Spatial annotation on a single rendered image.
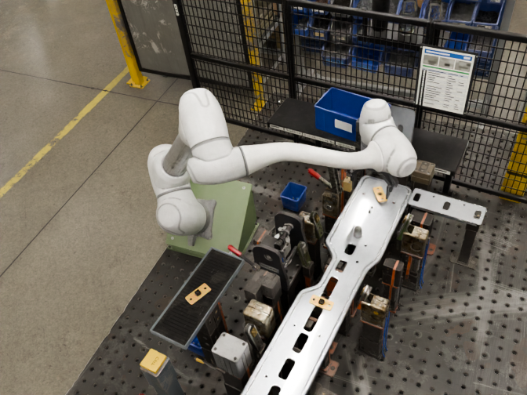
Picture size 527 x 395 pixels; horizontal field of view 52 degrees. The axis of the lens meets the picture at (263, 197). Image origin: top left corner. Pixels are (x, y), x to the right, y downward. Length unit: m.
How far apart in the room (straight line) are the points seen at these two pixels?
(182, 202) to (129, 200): 1.68
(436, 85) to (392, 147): 0.73
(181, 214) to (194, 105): 0.61
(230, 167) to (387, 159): 0.49
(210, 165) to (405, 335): 1.05
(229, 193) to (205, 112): 0.74
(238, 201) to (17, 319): 1.72
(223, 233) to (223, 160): 0.76
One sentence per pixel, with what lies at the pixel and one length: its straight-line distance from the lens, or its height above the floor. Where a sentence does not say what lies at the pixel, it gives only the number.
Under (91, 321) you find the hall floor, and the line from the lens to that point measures 3.36.
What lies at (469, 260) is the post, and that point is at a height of 0.71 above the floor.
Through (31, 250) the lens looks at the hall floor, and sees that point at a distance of 3.88.
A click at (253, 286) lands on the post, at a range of 1.88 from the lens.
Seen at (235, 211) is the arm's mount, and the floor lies 0.89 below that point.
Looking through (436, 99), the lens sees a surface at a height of 1.20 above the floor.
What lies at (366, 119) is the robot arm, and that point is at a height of 1.51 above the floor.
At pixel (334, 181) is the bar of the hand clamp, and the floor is 1.14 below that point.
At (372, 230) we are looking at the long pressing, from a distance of 2.14.
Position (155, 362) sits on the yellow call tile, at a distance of 1.73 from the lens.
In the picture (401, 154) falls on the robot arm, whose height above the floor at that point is 1.50.
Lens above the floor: 2.64
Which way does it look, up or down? 46 degrees down
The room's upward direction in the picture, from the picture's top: 9 degrees counter-clockwise
